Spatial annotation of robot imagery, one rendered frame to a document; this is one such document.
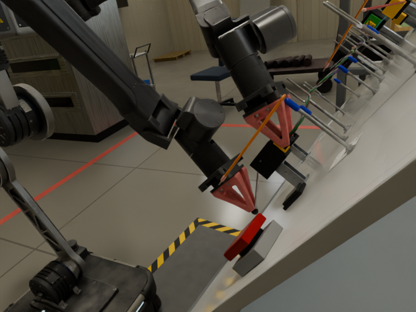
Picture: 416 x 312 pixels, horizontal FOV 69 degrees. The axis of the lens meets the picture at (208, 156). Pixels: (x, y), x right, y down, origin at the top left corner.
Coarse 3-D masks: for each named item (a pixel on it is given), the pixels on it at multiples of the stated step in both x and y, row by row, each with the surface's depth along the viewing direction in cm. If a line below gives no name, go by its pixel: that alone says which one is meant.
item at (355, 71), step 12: (348, 0) 119; (348, 12) 121; (348, 24) 123; (348, 36) 126; (372, 60) 130; (360, 72) 128; (336, 84) 136; (360, 84) 180; (336, 96) 138; (336, 108) 140
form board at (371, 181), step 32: (384, 64) 91; (352, 96) 115; (384, 96) 45; (352, 128) 49; (384, 128) 29; (320, 160) 55; (352, 160) 31; (384, 160) 22; (288, 192) 62; (320, 192) 34; (352, 192) 23; (384, 192) 19; (288, 224) 36; (320, 224) 24; (352, 224) 21; (288, 256) 26; (320, 256) 24; (224, 288) 42; (256, 288) 31
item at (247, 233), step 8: (256, 216) 37; (248, 224) 38; (256, 224) 36; (240, 232) 40; (248, 232) 35; (256, 232) 35; (240, 240) 34; (248, 240) 34; (256, 240) 36; (232, 248) 36; (240, 248) 35; (248, 248) 36; (232, 256) 36
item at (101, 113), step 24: (96, 24) 374; (120, 24) 410; (24, 48) 369; (48, 48) 352; (120, 48) 413; (24, 72) 386; (48, 72) 366; (72, 72) 352; (48, 96) 379; (72, 96) 366; (96, 96) 383; (72, 120) 392; (96, 120) 386; (120, 120) 424
